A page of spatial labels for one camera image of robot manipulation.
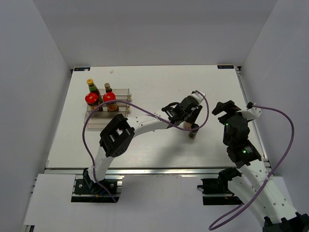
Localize pink cap white bottle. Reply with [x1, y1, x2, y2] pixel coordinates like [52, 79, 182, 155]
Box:
[183, 122, 192, 130]

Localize red lid sauce jar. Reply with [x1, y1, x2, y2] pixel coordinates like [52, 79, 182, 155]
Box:
[103, 92, 119, 112]
[84, 92, 101, 110]

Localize small yellow bottle brown cap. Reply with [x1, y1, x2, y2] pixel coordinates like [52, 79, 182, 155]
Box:
[104, 83, 112, 93]

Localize green bottle yellow cap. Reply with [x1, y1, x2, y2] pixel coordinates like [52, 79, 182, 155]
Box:
[86, 78, 103, 103]

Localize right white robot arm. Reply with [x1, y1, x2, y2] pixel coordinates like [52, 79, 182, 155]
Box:
[209, 101, 309, 232]

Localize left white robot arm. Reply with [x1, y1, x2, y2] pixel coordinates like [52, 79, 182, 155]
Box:
[83, 91, 205, 193]

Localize small black cap jar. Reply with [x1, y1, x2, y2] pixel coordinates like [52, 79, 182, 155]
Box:
[188, 123, 199, 139]

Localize right blue table label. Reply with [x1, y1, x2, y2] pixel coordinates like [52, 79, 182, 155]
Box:
[217, 65, 234, 69]

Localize blue table label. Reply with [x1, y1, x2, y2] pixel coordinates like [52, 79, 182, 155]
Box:
[217, 65, 234, 69]
[73, 67, 90, 72]

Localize clear tiered acrylic rack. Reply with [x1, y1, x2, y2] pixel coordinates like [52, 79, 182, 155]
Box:
[87, 88, 132, 130]

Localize left blue table label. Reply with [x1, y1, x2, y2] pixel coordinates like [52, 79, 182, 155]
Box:
[73, 67, 90, 72]

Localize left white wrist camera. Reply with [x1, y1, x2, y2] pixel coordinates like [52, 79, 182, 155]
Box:
[190, 90, 206, 105]

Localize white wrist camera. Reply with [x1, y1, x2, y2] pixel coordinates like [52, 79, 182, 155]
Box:
[239, 102, 262, 121]
[190, 90, 206, 105]

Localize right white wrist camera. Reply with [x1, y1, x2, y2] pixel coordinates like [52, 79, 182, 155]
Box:
[239, 102, 262, 121]

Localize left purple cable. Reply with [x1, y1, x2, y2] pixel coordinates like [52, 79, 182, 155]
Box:
[82, 89, 210, 203]

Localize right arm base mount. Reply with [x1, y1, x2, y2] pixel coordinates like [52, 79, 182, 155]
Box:
[197, 168, 242, 206]

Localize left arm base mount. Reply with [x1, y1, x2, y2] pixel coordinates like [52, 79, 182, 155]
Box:
[71, 176, 121, 203]

